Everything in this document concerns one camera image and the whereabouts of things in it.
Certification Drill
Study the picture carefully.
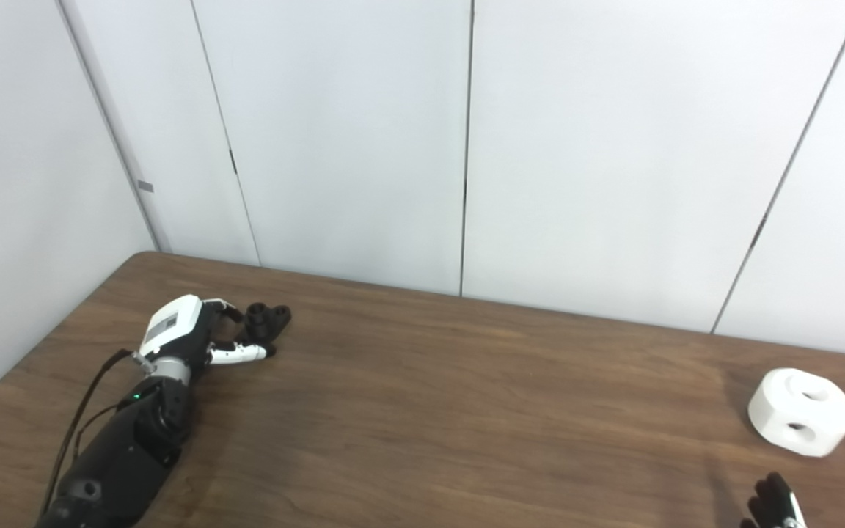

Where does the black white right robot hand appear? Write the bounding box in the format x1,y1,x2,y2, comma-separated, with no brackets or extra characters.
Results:
740,472,808,528

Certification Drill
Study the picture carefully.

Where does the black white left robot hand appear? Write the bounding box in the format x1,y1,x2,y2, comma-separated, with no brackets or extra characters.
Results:
138,295,277,366

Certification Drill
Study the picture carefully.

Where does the round white piece with holes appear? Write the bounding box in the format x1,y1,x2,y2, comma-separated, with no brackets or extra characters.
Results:
748,367,845,458

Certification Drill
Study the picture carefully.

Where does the black flanged holder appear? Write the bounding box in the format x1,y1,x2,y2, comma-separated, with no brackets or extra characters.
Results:
244,303,293,346

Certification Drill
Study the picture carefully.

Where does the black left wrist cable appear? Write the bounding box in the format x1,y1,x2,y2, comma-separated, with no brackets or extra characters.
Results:
39,348,137,516

